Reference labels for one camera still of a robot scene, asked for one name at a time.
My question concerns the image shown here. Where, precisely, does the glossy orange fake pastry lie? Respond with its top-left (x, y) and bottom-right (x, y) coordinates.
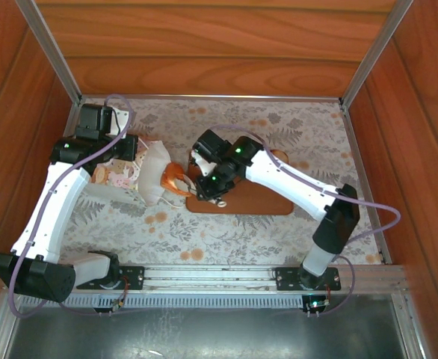
top-left (161, 162), bottom-right (194, 198)

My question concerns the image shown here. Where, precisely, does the floral patterned table cover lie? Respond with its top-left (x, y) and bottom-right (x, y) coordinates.
top-left (60, 97), bottom-right (386, 266)

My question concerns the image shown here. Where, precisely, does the brown wooden tray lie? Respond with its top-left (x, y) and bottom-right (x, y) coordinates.
top-left (185, 149), bottom-right (294, 216)

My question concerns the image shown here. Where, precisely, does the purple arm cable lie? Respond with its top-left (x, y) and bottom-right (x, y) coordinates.
top-left (7, 93), bottom-right (134, 319)
top-left (206, 125), bottom-right (401, 315)

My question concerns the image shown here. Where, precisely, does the animal print paper bag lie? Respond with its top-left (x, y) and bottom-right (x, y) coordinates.
top-left (84, 135), bottom-right (190, 209)

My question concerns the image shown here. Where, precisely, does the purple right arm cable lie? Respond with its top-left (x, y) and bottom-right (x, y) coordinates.
top-left (206, 125), bottom-right (401, 315)

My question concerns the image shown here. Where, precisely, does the aluminium frame post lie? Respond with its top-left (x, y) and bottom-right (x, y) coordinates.
top-left (15, 0), bottom-right (84, 105)
top-left (338, 0), bottom-right (416, 108)

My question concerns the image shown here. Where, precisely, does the small wired circuit board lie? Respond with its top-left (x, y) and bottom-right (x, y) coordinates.
top-left (301, 294), bottom-right (331, 319)
top-left (91, 293), bottom-right (130, 319)

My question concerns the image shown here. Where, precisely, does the aluminium frame bar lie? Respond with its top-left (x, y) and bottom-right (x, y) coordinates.
top-left (79, 93), bottom-right (342, 104)

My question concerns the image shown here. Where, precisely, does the grey metal sheet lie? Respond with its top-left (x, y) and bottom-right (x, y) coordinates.
top-left (1, 295), bottom-right (410, 359)

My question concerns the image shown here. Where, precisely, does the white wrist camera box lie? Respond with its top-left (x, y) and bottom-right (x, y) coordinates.
top-left (189, 148), bottom-right (215, 177)
top-left (106, 106), bottom-right (131, 136)

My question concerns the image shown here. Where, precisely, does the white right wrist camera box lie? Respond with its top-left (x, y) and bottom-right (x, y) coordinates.
top-left (189, 148), bottom-right (215, 177)

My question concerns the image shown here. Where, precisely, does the round golden fake bun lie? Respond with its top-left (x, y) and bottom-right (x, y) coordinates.
top-left (269, 148), bottom-right (291, 165)

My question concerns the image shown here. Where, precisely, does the white slotted cable duct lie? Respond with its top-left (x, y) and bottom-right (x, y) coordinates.
top-left (16, 293), bottom-right (306, 310)

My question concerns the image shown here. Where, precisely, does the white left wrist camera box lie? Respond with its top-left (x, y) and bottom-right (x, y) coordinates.
top-left (106, 106), bottom-right (131, 136)

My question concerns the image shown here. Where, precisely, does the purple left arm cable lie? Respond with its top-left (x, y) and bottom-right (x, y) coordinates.
top-left (7, 93), bottom-right (134, 319)

